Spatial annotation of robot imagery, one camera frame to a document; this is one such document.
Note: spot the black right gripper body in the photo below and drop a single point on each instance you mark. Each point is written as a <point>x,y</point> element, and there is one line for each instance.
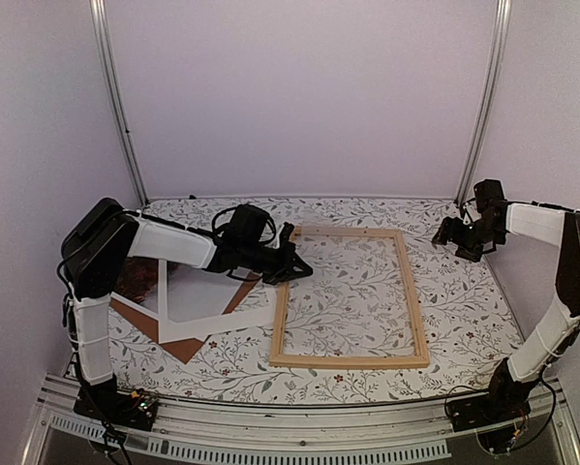
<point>477,234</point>

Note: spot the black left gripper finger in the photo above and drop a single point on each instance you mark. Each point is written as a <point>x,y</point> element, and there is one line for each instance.
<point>290,268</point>
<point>285,236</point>

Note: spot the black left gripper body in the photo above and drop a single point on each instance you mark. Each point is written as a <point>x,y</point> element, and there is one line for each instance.
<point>262,262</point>

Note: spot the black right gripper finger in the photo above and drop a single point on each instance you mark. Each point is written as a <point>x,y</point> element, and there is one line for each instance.
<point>451,230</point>
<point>470,252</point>

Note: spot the white photo mat board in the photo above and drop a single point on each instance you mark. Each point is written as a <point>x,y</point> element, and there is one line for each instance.
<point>231,319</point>

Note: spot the photo with white border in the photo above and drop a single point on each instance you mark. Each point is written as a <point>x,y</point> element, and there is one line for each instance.
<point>192,294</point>

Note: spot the light wooden picture frame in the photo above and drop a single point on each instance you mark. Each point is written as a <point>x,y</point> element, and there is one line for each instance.
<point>347,295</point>

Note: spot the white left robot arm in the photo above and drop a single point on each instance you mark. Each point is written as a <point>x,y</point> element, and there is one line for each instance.
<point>95,251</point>

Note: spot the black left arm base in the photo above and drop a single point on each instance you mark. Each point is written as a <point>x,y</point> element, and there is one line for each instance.
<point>135,409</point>

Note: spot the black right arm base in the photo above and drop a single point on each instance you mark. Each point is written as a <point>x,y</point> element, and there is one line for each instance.
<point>505,399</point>

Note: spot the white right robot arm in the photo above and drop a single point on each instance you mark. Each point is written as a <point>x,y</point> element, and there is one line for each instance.
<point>555,226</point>

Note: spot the floral patterned table cover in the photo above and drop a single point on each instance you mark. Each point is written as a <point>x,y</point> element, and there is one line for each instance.
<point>356,309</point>

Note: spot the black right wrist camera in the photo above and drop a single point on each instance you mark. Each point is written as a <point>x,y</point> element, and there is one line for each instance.
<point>487,193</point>

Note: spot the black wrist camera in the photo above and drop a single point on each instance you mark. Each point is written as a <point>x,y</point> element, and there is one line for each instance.
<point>248,225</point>
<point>487,193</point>

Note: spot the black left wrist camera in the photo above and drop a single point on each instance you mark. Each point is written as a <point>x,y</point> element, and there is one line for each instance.
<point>248,225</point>

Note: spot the right aluminium corner post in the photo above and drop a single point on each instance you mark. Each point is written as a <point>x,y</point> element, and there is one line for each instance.
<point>488,93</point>

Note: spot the aluminium corner post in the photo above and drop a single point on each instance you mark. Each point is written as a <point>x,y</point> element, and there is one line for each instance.
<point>102,36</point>
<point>488,93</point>

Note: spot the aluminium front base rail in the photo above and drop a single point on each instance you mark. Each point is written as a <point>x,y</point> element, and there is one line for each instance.
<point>191,431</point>

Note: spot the left aluminium corner post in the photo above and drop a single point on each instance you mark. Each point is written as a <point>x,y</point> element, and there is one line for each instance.
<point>102,36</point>

